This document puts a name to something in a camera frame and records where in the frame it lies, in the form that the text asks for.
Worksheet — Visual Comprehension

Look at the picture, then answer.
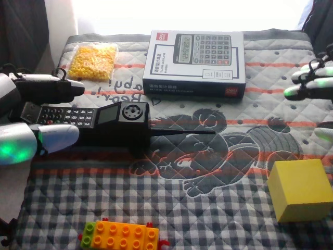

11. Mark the grey quilt with bear print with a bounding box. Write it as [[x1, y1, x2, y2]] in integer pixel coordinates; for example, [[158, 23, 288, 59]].
[[15, 28, 333, 250]]

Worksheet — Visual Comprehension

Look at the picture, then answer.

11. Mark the calculator box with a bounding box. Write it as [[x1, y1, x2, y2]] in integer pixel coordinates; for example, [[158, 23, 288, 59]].
[[142, 30, 247, 99]]

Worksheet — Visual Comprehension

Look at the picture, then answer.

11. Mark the orange green red brick toy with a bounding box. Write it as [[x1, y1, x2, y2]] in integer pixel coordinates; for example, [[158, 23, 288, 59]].
[[78, 217, 170, 250]]

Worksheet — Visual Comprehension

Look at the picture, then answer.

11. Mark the large black toy phone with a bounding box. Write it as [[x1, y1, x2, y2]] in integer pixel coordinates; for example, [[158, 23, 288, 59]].
[[20, 101, 216, 157]]

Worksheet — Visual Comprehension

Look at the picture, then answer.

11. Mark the bag of yellow beads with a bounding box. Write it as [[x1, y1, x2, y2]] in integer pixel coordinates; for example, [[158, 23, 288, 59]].
[[68, 44, 119, 82]]

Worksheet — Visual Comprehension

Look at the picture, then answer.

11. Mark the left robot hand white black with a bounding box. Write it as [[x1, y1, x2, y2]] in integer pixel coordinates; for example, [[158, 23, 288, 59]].
[[0, 64, 86, 166]]

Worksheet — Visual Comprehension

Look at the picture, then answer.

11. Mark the yellow block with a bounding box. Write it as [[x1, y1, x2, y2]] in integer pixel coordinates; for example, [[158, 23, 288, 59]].
[[267, 158, 333, 223]]

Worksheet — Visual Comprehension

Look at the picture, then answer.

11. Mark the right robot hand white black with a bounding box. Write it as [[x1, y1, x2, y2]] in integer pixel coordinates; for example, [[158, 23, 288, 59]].
[[283, 43, 333, 143]]

